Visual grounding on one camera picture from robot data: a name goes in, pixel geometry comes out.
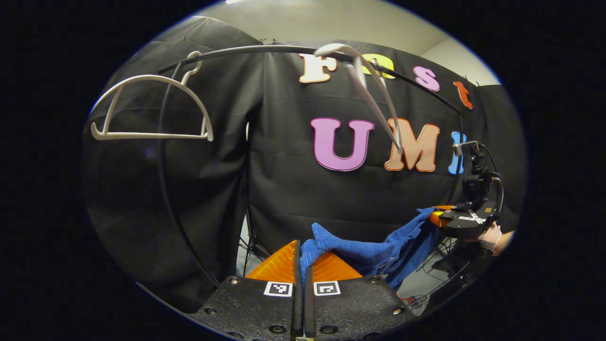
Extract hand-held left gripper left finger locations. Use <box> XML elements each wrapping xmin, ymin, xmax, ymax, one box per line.
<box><xmin>194</xmin><ymin>240</ymin><xmax>302</xmax><ymax>341</ymax></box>

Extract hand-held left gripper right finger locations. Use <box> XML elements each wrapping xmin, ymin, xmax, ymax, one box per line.
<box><xmin>305</xmin><ymin>251</ymin><xmax>417</xmax><ymax>341</ymax></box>

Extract blue corduroy jacket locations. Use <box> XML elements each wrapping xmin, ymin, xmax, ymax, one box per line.
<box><xmin>301</xmin><ymin>207</ymin><xmax>441</xmax><ymax>290</ymax></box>

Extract white hanger with taped hook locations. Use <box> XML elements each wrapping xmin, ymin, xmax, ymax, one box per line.
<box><xmin>314</xmin><ymin>44</ymin><xmax>404</xmax><ymax>154</ymax></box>

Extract white plastic hanger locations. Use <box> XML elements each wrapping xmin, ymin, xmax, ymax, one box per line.
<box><xmin>90</xmin><ymin>51</ymin><xmax>214</xmax><ymax>142</ymax></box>

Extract black tripod stand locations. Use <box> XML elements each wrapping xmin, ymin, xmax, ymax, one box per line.
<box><xmin>237</xmin><ymin>204</ymin><xmax>271</xmax><ymax>276</ymax></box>

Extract black backdrop cloth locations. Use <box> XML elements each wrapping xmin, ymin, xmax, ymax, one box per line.
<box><xmin>83</xmin><ymin>17</ymin><xmax>528</xmax><ymax>313</ymax></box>

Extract black clothes rail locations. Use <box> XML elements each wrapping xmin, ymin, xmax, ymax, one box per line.
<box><xmin>156</xmin><ymin>45</ymin><xmax>469</xmax><ymax>287</ymax></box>

